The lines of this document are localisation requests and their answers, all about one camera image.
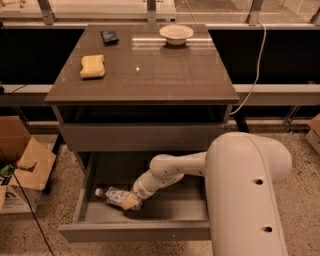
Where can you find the grey drawer cabinet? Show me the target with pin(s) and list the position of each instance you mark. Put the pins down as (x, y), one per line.
(146, 80)

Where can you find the yellow sponge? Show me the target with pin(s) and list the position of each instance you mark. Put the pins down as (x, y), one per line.
(92, 66)

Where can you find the open grey middle drawer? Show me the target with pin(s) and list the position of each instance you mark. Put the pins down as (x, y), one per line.
(176, 213)

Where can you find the dark blue snack packet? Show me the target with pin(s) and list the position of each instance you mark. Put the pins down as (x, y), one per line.
(109, 37)

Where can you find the metal window rail frame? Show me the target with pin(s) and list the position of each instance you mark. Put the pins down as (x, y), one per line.
(215, 14)

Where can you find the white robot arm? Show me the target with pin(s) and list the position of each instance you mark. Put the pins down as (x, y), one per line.
(239, 171)

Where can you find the cardboard box at right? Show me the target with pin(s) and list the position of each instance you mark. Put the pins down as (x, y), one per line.
(313, 136)

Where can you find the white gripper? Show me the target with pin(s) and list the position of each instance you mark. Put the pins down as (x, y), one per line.
(140, 192)

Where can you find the brown cardboard box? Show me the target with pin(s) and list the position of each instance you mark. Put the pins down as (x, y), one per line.
(25, 167)

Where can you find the white ceramic bowl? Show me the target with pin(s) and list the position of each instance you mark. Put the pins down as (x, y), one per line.
(176, 34)

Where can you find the closed grey top drawer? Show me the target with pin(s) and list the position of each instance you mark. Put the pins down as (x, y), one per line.
(137, 137)

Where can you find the clear plastic water bottle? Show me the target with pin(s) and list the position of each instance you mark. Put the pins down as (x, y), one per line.
(112, 195)

